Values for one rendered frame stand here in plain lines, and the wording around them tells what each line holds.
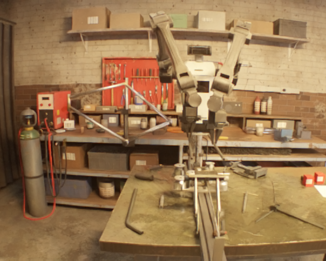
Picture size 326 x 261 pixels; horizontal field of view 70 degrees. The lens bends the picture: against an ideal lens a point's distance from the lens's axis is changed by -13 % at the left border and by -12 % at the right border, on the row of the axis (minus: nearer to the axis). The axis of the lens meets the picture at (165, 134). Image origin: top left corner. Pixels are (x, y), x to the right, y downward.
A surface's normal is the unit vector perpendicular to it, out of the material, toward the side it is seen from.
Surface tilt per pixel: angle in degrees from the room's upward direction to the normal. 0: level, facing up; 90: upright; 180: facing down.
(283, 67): 90
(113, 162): 90
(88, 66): 90
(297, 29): 90
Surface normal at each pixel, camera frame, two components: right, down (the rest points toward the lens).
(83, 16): -0.07, 0.21
